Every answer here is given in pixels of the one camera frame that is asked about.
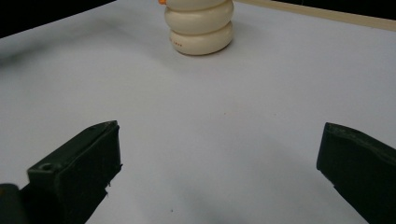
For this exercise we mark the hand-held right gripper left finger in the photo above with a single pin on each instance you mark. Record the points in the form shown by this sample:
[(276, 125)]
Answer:
[(71, 174)]

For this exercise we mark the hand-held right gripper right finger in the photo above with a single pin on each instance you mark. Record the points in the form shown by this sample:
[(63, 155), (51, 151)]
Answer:
[(361, 165)]

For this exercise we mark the cream ringed holder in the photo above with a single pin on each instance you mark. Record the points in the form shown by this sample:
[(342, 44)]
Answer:
[(199, 28)]

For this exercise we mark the wooden table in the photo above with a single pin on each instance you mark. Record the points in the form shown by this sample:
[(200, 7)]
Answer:
[(327, 14)]

